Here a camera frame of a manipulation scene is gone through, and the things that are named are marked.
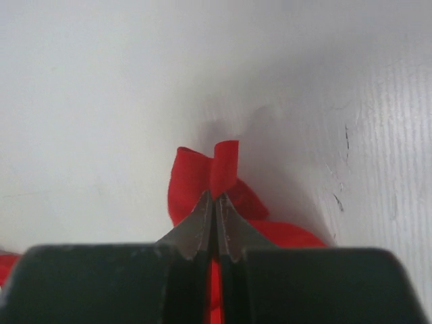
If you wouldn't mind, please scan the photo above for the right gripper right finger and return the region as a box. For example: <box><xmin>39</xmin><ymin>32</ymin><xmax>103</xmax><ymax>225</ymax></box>
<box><xmin>215</xmin><ymin>193</ymin><xmax>279</xmax><ymax>323</ymax></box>

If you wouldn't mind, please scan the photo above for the red t shirt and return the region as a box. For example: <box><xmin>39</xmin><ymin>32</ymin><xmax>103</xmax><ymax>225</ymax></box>
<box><xmin>1</xmin><ymin>140</ymin><xmax>324</xmax><ymax>323</ymax></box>

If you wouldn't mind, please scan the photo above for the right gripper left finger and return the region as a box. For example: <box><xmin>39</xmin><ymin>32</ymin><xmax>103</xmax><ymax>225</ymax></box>
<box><xmin>157</xmin><ymin>191</ymin><xmax>213</xmax><ymax>323</ymax></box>

